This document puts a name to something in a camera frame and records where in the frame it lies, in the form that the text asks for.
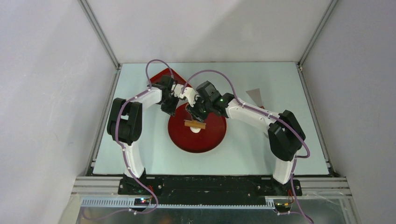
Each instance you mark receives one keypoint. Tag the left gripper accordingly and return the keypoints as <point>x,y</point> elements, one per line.
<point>171,110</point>

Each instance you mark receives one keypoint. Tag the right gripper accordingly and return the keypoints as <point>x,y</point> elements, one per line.
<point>194,112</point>

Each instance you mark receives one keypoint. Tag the wooden dough roller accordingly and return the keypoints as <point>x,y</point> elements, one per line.
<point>194,123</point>

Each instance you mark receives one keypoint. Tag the round red plate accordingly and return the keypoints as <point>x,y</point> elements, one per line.
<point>196,140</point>

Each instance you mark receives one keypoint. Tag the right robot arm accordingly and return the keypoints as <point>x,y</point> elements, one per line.
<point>283,131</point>

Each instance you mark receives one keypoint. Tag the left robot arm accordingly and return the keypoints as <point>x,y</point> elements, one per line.
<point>125,120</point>

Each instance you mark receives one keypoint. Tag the white dough ball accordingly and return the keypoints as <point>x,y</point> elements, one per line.
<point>195,129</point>

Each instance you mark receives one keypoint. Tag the rectangular red tray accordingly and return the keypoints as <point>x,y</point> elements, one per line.
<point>157,78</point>

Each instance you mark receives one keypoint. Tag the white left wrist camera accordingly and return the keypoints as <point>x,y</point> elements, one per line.
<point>177,89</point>

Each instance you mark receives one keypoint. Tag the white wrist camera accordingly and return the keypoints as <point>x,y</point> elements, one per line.
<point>177,89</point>
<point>189,94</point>

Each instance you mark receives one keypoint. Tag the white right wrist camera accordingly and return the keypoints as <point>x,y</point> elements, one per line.
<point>189,94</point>

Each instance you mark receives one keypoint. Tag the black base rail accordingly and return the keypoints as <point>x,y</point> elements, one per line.
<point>212,190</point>

